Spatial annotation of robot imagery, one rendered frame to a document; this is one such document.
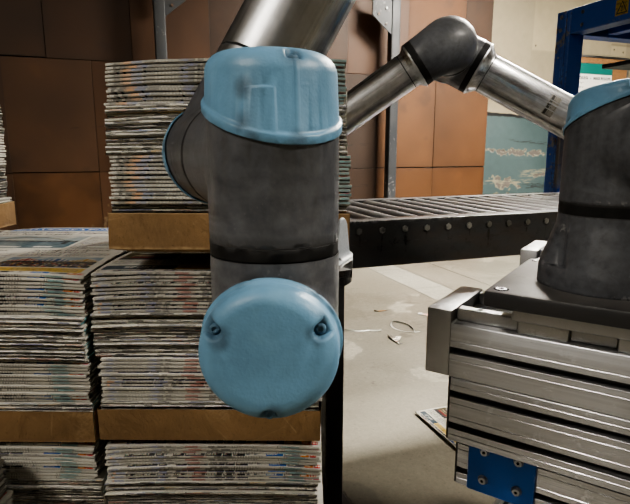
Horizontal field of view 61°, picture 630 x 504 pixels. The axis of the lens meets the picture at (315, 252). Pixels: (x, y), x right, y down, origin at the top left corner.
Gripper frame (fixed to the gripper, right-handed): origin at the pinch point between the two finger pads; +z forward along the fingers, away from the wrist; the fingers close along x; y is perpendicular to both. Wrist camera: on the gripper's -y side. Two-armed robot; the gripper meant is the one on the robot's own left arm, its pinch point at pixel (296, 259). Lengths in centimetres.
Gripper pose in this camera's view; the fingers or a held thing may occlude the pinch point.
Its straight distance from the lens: 61.8
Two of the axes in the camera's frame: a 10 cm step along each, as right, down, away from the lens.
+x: -10.0, 0.0, 0.1
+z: 0.1, -1.9, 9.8
